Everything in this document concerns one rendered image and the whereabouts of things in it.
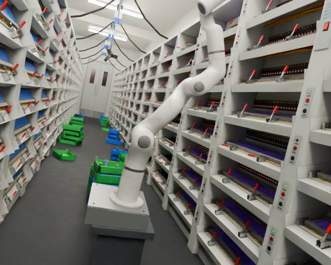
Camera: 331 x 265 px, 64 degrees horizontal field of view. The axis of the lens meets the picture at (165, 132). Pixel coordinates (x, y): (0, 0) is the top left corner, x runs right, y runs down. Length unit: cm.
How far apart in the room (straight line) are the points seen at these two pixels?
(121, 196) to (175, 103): 58
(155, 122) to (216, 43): 52
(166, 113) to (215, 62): 37
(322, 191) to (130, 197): 90
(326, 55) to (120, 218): 117
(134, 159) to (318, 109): 87
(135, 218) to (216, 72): 87
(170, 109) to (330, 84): 71
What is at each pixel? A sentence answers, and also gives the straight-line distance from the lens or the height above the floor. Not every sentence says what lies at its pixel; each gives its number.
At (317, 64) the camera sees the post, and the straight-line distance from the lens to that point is 126.
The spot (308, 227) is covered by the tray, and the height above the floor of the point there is 57.
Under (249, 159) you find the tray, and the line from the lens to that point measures 146.
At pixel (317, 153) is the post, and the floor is 87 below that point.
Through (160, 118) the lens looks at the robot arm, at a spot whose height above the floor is 86.
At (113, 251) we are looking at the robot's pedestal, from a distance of 153.
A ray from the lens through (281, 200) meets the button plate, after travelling 126.
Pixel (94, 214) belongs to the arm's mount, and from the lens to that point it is 142.
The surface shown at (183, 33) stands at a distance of 319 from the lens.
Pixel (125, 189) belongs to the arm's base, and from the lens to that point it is 146.
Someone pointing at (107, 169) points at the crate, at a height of 35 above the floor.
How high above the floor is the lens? 92
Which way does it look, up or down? 5 degrees down
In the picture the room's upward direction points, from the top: 12 degrees clockwise
